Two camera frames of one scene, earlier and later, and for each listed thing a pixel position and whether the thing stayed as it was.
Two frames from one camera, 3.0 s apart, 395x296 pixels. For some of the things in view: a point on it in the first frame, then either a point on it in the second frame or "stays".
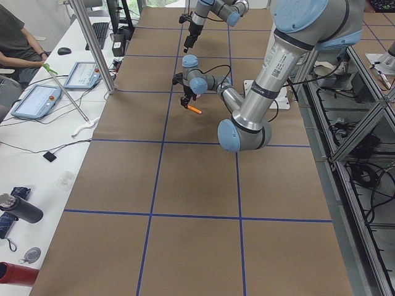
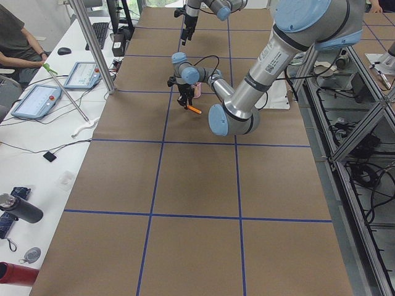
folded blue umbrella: x=7 y=219 stays
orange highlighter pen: x=194 y=109 stays
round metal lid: x=31 y=255 stays
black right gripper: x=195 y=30 -> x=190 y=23
